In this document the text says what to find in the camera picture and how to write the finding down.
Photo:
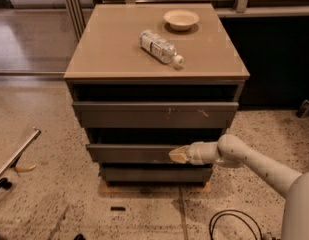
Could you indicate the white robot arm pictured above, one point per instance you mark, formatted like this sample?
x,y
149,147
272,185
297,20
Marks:
x,y
230,151

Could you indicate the grey bottom drawer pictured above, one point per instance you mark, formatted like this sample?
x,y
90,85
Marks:
x,y
171,173

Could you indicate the white ceramic bowl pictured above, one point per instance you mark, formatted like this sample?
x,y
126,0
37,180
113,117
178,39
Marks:
x,y
181,20

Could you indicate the small dark floor device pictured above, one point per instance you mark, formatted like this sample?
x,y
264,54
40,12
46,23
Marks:
x,y
303,109

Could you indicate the grey drawer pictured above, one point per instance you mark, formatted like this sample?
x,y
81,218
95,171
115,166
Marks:
x,y
155,114
171,173
131,153

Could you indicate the grey top drawer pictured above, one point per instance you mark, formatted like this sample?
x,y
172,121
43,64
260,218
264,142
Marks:
x,y
155,114

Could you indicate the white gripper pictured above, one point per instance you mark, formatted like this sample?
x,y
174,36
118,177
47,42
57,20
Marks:
x,y
194,153

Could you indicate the clear plastic water bottle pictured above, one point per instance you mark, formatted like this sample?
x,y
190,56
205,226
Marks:
x,y
160,48

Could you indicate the grey drawer cabinet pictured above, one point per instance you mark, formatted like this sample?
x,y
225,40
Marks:
x,y
109,65

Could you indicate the black floor tape piece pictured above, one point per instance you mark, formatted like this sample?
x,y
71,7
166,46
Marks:
x,y
118,208

